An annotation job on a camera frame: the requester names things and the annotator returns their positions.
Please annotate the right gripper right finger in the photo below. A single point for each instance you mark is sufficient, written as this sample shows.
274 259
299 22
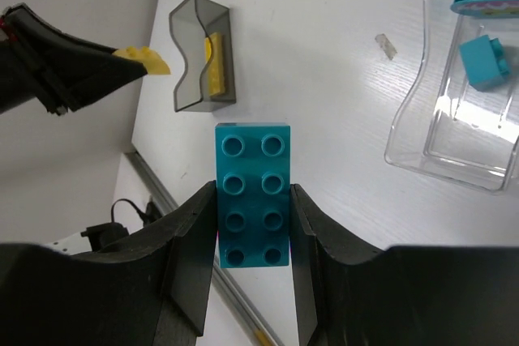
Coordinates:
349 292

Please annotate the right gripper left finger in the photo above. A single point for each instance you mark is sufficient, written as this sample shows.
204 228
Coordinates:
49 298

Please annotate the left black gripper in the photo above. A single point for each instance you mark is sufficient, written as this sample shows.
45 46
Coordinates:
62 72

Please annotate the yellow curved lego piece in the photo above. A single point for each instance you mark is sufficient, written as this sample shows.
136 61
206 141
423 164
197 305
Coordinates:
150 59

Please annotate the yellow lego pieces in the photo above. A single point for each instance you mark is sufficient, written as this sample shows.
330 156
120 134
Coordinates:
213 48

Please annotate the small teal lego brick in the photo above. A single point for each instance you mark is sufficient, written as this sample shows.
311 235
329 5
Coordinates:
484 62

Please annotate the grey translucent container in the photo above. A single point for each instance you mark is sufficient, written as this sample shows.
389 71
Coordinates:
189 24

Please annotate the clear plastic container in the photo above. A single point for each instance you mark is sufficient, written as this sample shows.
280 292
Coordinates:
445 128

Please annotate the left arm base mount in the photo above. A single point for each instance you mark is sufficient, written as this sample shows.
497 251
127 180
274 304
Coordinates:
113 236

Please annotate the aluminium rail front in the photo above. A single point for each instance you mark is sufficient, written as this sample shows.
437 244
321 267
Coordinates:
204 305

